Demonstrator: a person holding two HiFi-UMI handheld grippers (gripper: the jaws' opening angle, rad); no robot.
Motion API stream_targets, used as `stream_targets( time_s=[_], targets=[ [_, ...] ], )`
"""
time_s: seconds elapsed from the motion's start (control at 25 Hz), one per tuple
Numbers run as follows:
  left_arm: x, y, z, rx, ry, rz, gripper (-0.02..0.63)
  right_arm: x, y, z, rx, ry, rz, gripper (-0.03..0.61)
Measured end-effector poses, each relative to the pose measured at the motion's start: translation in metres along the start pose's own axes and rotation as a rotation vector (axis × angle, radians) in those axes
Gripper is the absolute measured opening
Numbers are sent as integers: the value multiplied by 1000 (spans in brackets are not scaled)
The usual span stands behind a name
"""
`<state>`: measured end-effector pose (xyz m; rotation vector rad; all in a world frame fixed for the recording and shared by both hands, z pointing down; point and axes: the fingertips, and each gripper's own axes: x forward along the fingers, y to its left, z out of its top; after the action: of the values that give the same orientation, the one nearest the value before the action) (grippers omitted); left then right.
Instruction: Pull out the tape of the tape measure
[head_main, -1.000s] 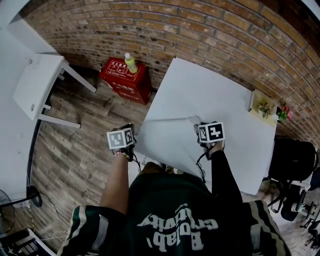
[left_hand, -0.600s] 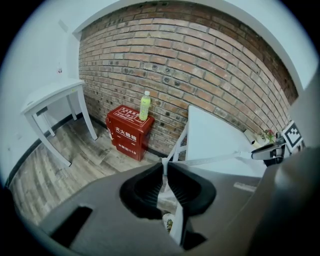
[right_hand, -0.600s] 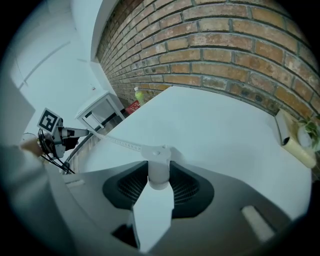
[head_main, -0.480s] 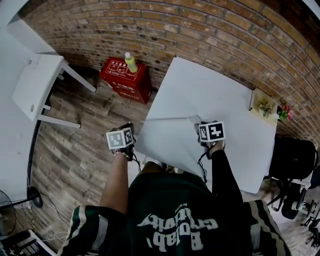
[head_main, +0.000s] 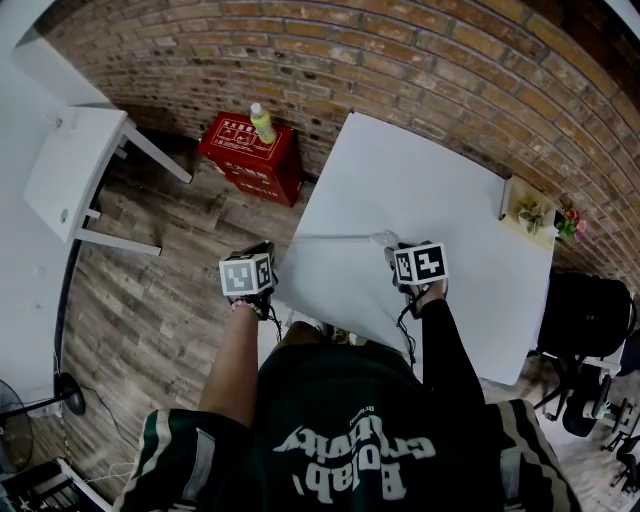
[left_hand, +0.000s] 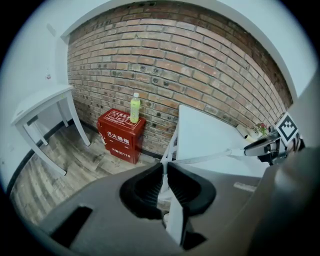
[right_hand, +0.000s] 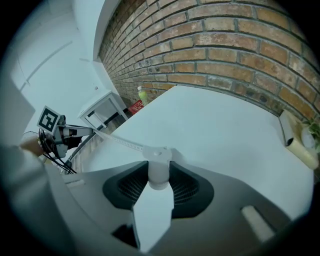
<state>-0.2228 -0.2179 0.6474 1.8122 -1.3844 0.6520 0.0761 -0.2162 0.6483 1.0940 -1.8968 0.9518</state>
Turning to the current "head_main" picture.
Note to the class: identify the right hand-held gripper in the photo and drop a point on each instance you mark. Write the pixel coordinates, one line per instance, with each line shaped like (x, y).
(422, 262)

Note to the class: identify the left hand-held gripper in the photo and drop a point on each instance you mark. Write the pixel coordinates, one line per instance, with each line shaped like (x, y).
(245, 275)

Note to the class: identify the person's left forearm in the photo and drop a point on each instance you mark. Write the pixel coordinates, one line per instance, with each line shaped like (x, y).
(232, 365)

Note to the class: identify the person's right forearm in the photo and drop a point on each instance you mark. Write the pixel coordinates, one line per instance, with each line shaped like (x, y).
(450, 350)

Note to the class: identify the red box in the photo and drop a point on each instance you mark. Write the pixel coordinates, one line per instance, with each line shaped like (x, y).
(250, 165)

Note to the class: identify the person's bare leg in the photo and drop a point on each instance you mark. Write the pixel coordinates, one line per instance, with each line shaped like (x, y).
(300, 334)

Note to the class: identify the yellow-green drink bottle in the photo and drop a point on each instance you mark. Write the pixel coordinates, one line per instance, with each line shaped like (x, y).
(262, 127)

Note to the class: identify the wooden planter tray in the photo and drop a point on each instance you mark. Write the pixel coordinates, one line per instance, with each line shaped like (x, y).
(515, 227)

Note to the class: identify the green succulent plant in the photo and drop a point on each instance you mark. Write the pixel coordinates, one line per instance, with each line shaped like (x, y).
(531, 212)

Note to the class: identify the person's dark green shirt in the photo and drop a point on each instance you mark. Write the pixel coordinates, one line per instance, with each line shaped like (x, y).
(325, 410)

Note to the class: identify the pink flower pot plant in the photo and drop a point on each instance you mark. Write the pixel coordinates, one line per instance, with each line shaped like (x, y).
(570, 225)

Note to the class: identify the black office chair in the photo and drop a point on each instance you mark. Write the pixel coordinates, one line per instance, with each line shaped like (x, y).
(585, 320)

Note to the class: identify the small white side table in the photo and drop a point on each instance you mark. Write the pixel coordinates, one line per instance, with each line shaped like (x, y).
(70, 165)

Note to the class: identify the black standing fan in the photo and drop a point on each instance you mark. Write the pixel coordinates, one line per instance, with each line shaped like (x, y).
(70, 395)

